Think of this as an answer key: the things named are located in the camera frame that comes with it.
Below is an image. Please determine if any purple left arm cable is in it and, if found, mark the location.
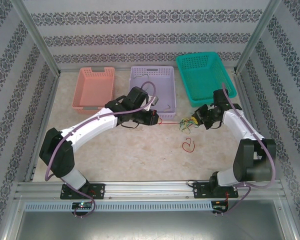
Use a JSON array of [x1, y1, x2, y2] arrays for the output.
[[44, 81, 158, 219]]

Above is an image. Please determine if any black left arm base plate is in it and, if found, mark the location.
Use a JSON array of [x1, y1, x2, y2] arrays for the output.
[[60, 183, 106, 200]]

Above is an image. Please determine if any thin black gripper wire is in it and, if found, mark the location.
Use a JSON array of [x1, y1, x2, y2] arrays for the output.
[[119, 121, 141, 130], [209, 119, 225, 130]]

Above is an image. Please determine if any thin black left gripper wire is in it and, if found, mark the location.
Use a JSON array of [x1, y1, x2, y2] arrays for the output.
[[119, 121, 141, 130]]

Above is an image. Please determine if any aluminium frame side rail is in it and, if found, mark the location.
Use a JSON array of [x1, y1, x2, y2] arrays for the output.
[[23, 71, 62, 182], [233, 66, 283, 183]]

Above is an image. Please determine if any thin black right gripper wire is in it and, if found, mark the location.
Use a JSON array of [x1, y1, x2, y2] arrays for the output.
[[209, 119, 225, 130]]

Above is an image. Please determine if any purple plastic basket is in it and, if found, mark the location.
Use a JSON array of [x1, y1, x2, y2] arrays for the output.
[[128, 65, 177, 120]]

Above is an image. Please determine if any small electronics board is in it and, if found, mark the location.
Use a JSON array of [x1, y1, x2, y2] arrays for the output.
[[211, 199, 230, 213], [72, 201, 95, 211]]

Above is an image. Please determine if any aluminium frame post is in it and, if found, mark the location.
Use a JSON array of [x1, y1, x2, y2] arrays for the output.
[[13, 0, 62, 76], [234, 0, 283, 75]]

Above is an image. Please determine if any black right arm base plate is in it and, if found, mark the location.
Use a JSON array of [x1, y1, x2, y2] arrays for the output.
[[192, 181, 240, 200]]

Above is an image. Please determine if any teal plastic basket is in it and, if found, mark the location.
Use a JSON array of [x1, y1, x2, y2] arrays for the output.
[[175, 51, 238, 108]]

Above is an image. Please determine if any pink plastic basket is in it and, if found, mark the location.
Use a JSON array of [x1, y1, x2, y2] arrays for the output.
[[71, 66, 116, 115]]

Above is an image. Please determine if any slotted grey cable duct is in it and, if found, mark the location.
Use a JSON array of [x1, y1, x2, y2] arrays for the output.
[[23, 201, 215, 212]]

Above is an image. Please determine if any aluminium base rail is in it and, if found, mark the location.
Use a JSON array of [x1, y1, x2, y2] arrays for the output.
[[14, 181, 283, 201]]

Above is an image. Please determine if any green wire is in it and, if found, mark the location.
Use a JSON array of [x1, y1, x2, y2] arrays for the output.
[[178, 117, 195, 133], [179, 116, 200, 131]]

